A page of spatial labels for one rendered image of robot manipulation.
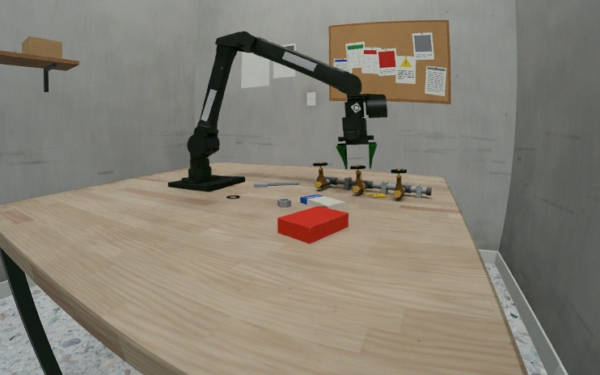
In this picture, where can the grey hex nut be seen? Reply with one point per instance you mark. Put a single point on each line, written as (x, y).
(284, 203)

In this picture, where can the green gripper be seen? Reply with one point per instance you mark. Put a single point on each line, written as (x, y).
(362, 140)

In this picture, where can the red rectangular block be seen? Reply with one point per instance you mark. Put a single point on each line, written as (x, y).
(312, 224)

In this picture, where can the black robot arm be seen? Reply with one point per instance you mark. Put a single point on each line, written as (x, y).
(201, 146)

